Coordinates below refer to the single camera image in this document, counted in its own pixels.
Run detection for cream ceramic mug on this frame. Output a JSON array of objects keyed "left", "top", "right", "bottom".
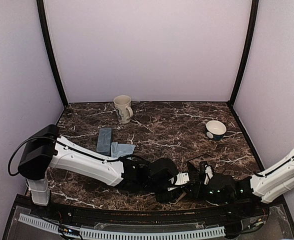
[{"left": 113, "top": 95, "right": 133, "bottom": 124}]

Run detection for white and green bowl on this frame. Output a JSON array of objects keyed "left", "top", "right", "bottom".
[{"left": 205, "top": 120, "right": 227, "bottom": 141}]

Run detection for right black frame post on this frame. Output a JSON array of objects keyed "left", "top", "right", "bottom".
[{"left": 228, "top": 0, "right": 259, "bottom": 108}]

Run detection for white slotted cable duct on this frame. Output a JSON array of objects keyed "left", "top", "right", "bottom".
[{"left": 18, "top": 213, "right": 226, "bottom": 240}]

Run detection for black frame sunglasses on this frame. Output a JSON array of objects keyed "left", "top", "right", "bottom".
[{"left": 187, "top": 153, "right": 212, "bottom": 174}]

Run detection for left black frame post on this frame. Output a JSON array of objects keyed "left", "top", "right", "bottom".
[{"left": 36, "top": 0, "right": 69, "bottom": 107}]

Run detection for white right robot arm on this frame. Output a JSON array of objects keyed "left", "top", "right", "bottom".
[{"left": 188, "top": 148, "right": 294, "bottom": 217}]

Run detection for black frame post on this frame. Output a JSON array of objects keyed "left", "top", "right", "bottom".
[
  {"left": 228, "top": 0, "right": 259, "bottom": 108},
  {"left": 36, "top": 0, "right": 69, "bottom": 107}
]

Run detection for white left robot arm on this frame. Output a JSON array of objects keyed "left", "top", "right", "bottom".
[{"left": 17, "top": 124, "right": 183, "bottom": 218}]

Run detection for black hard glasses case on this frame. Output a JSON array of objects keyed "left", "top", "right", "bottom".
[{"left": 168, "top": 188, "right": 190, "bottom": 205}]

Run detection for blue textured glasses case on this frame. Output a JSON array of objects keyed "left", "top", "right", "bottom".
[{"left": 96, "top": 127, "right": 112, "bottom": 156}]

